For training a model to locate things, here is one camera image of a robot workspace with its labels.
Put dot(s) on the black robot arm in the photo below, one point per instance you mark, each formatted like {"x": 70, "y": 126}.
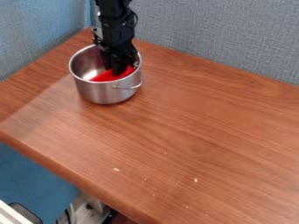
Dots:
{"x": 114, "y": 8}

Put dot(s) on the grey device bottom left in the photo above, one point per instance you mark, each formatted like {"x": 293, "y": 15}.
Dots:
{"x": 15, "y": 214}

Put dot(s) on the stainless steel pot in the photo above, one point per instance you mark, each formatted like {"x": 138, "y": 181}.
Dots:
{"x": 86, "y": 66}

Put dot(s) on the white box under table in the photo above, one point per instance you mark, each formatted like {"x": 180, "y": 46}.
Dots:
{"x": 87, "y": 210}

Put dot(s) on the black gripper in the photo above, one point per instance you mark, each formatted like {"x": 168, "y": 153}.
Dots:
{"x": 114, "y": 41}

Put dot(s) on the red plastic block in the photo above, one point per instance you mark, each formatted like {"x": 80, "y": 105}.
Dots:
{"x": 107, "y": 75}

